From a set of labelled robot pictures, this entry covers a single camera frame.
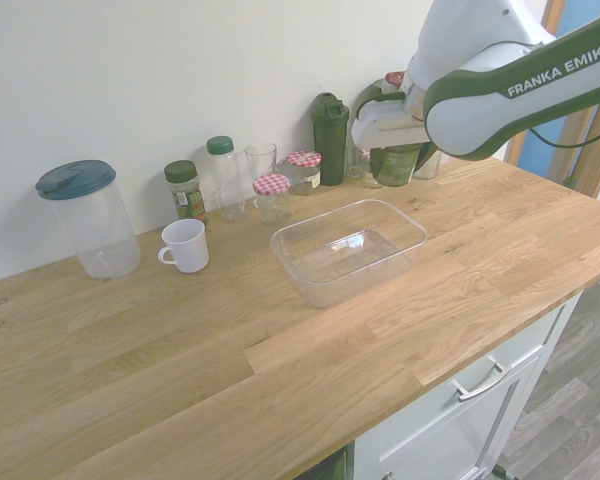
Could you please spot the clear rectangular plastic container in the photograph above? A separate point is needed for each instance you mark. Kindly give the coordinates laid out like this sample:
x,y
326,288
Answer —
x,y
350,250

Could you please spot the green cereal pot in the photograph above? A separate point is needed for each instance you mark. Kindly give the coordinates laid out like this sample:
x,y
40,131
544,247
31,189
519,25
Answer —
x,y
397,165

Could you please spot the clear bottle green lid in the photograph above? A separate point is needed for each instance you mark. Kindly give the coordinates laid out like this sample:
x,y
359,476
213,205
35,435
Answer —
x,y
225,180

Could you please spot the empty jar red checked lid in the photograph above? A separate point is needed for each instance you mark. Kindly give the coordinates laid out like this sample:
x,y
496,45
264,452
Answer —
x,y
366,172
432,167
271,200

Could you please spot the tall clear drinking glass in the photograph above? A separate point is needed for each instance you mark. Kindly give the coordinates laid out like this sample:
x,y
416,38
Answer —
x,y
261,160

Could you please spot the white plastic mug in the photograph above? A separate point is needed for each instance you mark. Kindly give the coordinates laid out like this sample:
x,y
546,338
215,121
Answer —
x,y
187,247

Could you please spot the spice jar dark green lid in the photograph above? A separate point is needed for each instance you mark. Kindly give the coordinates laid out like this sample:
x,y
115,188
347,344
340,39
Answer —
x,y
186,192

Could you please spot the silver cabinet knob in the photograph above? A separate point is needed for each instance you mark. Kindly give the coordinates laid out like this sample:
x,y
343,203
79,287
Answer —
x,y
387,475

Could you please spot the clear pitcher blue lid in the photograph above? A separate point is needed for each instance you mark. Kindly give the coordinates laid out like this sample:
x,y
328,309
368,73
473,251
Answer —
x,y
95,220

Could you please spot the black shaker bottle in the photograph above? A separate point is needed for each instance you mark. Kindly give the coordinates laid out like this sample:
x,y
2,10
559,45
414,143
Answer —
x,y
329,145

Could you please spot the white kitchen cabinet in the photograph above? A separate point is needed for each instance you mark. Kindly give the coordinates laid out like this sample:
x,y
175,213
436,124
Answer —
x,y
455,440

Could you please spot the short clear glass tumbler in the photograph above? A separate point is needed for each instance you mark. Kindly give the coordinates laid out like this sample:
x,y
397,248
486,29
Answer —
x,y
354,160

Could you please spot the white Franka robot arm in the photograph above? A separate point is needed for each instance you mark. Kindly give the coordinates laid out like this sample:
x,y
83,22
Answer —
x,y
480,115

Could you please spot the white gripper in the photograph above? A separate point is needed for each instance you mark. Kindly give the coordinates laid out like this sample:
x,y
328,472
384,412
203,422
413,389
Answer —
x,y
385,127

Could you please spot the labelled jar red checked lid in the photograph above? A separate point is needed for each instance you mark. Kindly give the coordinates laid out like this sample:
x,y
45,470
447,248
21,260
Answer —
x,y
305,175

